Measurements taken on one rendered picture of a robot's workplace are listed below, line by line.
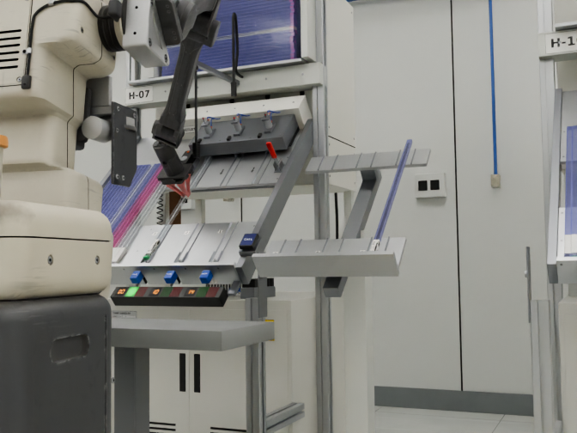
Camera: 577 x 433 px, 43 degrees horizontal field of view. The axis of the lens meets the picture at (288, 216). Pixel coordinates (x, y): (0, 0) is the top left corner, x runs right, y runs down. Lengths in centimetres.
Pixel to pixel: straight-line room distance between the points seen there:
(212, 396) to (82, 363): 132
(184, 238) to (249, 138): 42
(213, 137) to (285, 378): 81
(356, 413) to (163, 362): 77
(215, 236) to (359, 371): 55
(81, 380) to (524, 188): 291
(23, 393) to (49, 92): 60
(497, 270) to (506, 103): 81
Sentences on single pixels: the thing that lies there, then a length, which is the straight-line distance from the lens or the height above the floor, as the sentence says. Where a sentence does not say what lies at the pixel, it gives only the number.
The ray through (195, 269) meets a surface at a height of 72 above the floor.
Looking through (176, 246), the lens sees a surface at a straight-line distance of 211.
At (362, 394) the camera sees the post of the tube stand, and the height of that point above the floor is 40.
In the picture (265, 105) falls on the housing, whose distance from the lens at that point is 247.
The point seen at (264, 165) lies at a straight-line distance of 230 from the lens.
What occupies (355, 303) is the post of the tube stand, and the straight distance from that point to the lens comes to 188.
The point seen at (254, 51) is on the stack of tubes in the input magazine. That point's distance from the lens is 251.
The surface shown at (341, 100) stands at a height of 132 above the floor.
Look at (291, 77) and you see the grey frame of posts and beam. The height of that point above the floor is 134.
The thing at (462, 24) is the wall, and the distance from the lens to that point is 391.
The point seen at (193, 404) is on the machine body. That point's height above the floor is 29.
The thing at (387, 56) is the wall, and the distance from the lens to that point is 396.
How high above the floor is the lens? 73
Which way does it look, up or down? 4 degrees up
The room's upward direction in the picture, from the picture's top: 1 degrees counter-clockwise
